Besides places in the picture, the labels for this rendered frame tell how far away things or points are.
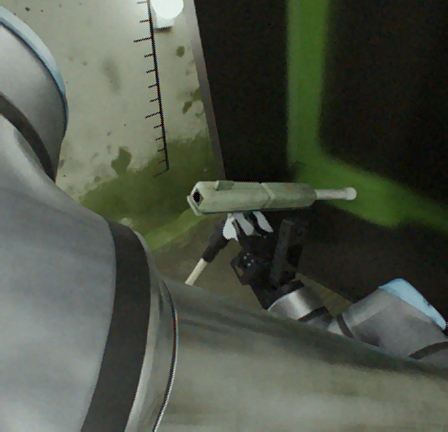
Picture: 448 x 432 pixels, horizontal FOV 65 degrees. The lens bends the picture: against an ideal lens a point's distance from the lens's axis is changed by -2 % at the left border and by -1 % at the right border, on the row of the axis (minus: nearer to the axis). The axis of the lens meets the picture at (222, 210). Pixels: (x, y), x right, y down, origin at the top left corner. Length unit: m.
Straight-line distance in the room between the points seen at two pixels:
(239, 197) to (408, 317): 0.32
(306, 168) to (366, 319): 0.66
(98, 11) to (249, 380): 1.07
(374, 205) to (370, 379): 0.82
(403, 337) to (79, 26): 1.03
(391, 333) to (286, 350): 0.38
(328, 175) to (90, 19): 0.81
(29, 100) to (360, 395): 0.24
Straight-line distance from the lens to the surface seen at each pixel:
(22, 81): 0.20
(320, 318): 0.60
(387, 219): 1.03
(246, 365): 0.17
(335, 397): 0.23
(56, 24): 1.10
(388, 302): 0.57
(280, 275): 0.61
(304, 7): 0.93
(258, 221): 0.68
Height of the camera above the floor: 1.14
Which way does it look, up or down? 40 degrees down
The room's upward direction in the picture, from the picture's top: straight up
